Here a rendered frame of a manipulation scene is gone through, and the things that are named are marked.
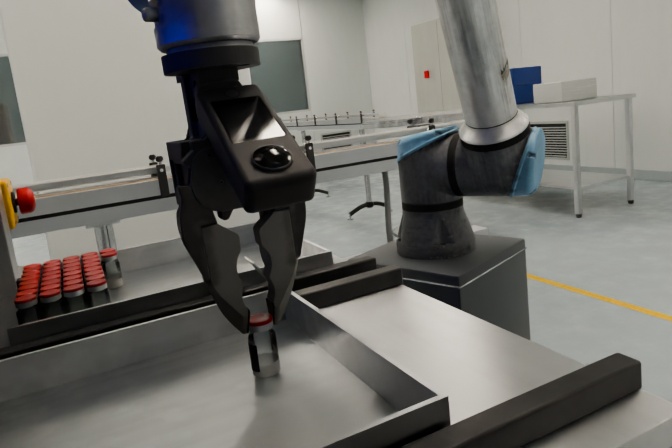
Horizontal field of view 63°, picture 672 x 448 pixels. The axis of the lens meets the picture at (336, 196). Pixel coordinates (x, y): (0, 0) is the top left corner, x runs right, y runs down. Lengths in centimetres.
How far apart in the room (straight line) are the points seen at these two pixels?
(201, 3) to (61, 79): 184
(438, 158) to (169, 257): 48
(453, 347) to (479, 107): 51
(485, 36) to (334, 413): 62
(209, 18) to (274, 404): 27
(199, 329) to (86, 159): 172
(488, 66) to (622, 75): 548
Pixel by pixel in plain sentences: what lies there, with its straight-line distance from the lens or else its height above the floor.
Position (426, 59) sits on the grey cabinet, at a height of 155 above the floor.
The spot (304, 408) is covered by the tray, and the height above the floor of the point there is 88.
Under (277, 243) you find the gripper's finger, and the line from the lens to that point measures 42.
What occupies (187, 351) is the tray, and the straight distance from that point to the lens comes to 53.
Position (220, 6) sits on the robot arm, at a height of 116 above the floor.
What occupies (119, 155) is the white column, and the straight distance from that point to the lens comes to 223.
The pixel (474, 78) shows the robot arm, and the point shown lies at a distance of 89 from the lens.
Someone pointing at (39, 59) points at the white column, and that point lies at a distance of 223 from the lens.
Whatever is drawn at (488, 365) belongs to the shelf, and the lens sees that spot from 45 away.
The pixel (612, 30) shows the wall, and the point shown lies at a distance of 641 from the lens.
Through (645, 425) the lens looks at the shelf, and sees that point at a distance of 40.
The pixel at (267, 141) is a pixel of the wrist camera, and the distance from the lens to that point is 35.
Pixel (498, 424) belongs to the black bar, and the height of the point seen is 90.
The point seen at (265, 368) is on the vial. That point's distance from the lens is 45.
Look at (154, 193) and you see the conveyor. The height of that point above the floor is 90.
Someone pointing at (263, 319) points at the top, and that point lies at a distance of 44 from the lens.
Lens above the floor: 109
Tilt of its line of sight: 9 degrees down
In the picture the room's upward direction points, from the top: 7 degrees counter-clockwise
